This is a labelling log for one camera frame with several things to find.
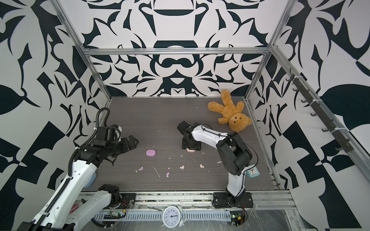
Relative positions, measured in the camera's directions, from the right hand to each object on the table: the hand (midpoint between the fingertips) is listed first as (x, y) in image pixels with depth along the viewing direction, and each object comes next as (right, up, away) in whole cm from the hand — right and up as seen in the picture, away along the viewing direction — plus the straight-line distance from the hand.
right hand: (189, 147), depth 91 cm
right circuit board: (+23, -30, -20) cm, 42 cm away
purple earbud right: (-12, -13, -8) cm, 20 cm away
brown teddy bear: (+32, +16, +6) cm, 36 cm away
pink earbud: (-4, -10, -6) cm, 13 cm away
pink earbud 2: (+7, -10, -6) cm, 13 cm away
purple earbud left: (-27, -11, -6) cm, 30 cm away
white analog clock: (-8, -27, -22) cm, 36 cm away
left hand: (-31, +6, -15) cm, 34 cm away
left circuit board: (-38, -30, -18) cm, 52 cm away
